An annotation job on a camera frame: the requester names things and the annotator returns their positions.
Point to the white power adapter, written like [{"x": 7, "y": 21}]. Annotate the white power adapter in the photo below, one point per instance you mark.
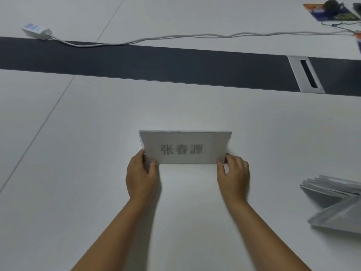
[{"x": 36, "y": 30}]

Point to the person's left forearm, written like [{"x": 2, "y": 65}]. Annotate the person's left forearm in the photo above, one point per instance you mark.
[{"x": 121, "y": 237}]

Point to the colourful mouse pad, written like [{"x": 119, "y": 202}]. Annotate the colourful mouse pad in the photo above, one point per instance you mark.
[{"x": 324, "y": 14}]

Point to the person's right thumb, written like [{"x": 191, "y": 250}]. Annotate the person's right thumb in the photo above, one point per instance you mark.
[{"x": 220, "y": 167}]

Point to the orange and blue booklet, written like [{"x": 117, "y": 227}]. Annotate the orange and blue booklet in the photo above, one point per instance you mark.
[{"x": 358, "y": 42}]

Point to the person's left hand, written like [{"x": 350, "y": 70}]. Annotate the person's left hand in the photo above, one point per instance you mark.
[{"x": 141, "y": 177}]

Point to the person's right forearm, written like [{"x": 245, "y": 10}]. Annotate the person's right forearm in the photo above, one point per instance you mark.
[{"x": 262, "y": 237}]

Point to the clear name card holder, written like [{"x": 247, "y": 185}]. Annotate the clear name card holder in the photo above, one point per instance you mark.
[{"x": 183, "y": 148}]

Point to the person's right hand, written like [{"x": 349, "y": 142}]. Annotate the person's right hand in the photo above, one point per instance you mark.
[{"x": 234, "y": 180}]

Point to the person's left thumb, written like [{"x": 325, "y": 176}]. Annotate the person's left thumb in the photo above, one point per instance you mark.
[{"x": 152, "y": 166}]

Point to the pile of empty acrylic stands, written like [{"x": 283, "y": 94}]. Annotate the pile of empty acrylic stands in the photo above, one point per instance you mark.
[{"x": 335, "y": 206}]

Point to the black computer mouse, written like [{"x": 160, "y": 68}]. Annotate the black computer mouse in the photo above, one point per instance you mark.
[{"x": 332, "y": 5}]

